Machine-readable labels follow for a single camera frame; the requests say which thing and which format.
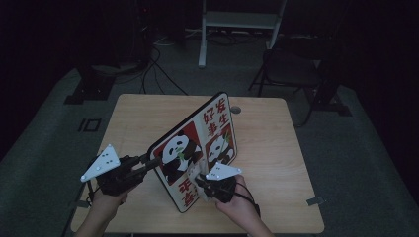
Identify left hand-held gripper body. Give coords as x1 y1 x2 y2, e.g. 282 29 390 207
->
80 143 150 198

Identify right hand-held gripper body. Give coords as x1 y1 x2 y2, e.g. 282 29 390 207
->
197 161 243 204

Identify panda picture board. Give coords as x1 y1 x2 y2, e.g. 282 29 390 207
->
146 91 239 214

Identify person's left hand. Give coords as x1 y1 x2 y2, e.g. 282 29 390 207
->
89 187 130 220

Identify person's right hand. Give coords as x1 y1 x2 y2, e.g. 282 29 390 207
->
214 174 261 226

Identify black stand base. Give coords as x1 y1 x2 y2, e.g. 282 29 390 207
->
63 63 117 106

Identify grey tape piece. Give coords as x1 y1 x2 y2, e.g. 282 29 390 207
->
305 197 326 207

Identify dark equipment rack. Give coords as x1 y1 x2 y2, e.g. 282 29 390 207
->
129 0 156 68

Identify black folding chair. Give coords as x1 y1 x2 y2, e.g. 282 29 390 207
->
248 39 325 100

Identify white metal stand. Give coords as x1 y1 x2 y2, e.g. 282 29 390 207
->
197 0 289 68

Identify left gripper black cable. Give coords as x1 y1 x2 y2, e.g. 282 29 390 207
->
85 179 101 206

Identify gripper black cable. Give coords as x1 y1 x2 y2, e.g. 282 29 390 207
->
235 182 262 219
85 179 101 206

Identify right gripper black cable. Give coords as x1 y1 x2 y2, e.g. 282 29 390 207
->
235 182 262 219

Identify black floor cables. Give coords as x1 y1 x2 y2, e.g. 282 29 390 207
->
113 45 190 97

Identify black cables under stand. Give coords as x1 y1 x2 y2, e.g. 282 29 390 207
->
205 30 265 47

